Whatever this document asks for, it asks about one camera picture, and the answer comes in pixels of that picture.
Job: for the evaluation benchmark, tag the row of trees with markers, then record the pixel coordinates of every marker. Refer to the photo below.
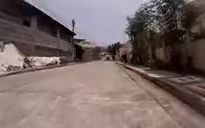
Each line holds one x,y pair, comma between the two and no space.
156,23

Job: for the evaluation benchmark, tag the raised concrete pavement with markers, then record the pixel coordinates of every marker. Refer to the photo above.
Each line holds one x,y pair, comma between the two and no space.
186,85

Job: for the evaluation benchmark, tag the grey concrete road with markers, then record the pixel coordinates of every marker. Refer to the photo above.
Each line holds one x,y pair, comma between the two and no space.
90,100

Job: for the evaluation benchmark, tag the grey concrete building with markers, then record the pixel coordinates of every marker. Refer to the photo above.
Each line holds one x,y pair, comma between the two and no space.
30,31

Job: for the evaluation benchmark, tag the white rubble heap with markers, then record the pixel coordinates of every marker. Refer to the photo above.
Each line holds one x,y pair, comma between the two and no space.
10,58

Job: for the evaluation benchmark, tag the distant low buildings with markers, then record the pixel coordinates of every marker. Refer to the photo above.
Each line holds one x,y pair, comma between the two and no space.
86,50

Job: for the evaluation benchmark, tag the pole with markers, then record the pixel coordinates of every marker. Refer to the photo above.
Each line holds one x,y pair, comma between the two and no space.
73,33

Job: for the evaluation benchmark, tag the pale boundary wall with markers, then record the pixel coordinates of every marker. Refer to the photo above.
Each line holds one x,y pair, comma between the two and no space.
203,50

